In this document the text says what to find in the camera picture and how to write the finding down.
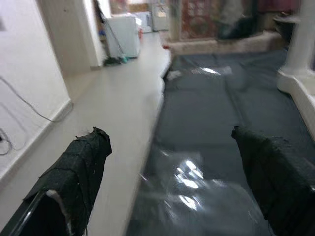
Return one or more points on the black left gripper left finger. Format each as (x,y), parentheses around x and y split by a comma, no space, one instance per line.
(73,172)

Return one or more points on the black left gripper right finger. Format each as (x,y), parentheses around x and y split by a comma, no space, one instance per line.
(278,177)

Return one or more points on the white plastic table leg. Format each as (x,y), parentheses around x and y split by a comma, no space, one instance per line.
(301,37)

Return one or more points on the white plastic table top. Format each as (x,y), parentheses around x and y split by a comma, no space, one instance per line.
(300,88)

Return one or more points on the black tablecloth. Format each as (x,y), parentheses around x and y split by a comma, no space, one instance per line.
(209,110)

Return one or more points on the black floor mop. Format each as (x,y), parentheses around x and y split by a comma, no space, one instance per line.
(115,60)

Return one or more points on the white appliance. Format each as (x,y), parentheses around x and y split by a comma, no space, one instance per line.
(123,37)

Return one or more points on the black wok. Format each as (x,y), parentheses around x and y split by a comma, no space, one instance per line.
(285,29)

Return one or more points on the beige bench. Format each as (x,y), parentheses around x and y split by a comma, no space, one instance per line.
(197,46)

